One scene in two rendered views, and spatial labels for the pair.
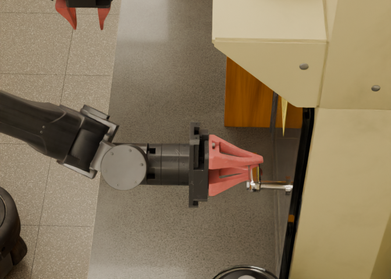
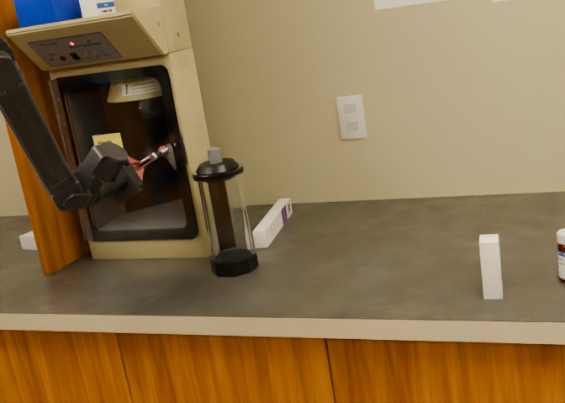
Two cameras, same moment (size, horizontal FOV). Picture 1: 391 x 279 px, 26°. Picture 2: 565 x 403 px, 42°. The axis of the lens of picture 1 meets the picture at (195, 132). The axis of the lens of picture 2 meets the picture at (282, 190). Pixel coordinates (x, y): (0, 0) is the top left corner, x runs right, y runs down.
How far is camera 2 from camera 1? 1.45 m
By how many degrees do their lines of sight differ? 65
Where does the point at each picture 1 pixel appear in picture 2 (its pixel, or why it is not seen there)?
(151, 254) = (123, 294)
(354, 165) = (188, 93)
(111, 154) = (103, 147)
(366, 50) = (170, 10)
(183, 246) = (128, 284)
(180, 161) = not seen: hidden behind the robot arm
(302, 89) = (162, 40)
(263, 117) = (68, 253)
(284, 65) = (154, 23)
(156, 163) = not seen: hidden behind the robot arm
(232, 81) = (44, 225)
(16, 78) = not seen: outside the picture
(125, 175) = (118, 153)
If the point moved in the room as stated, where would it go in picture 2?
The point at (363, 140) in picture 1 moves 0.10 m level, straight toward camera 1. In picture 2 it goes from (185, 72) to (219, 70)
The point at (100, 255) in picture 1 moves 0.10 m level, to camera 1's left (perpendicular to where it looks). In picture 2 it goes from (102, 310) to (75, 334)
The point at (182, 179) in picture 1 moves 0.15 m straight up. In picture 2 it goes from (125, 177) to (110, 105)
